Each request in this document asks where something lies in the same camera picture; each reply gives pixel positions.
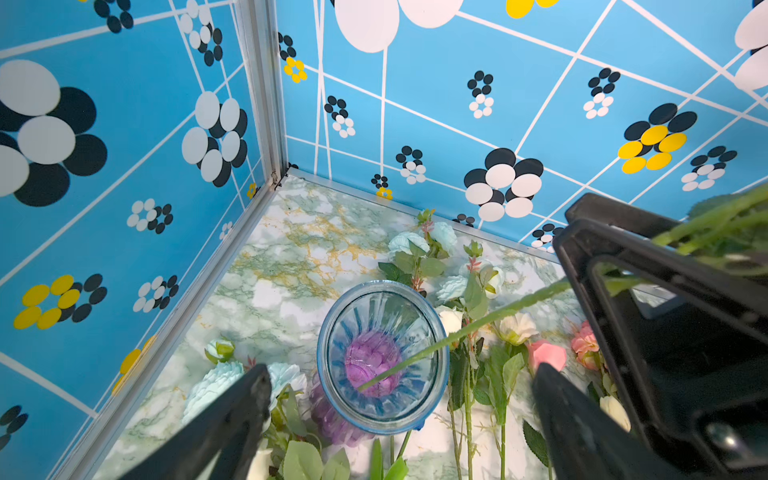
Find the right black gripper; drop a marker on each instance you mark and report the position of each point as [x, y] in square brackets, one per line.
[684, 337]

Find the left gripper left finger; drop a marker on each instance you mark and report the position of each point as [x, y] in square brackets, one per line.
[227, 433]

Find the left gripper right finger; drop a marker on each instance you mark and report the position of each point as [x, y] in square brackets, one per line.
[584, 442]

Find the blue purple glass vase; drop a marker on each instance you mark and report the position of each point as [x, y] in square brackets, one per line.
[370, 329]

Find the pile of artificial flowers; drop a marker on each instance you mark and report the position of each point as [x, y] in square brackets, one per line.
[485, 361]

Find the left corner aluminium post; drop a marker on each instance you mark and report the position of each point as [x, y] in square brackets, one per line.
[258, 39]

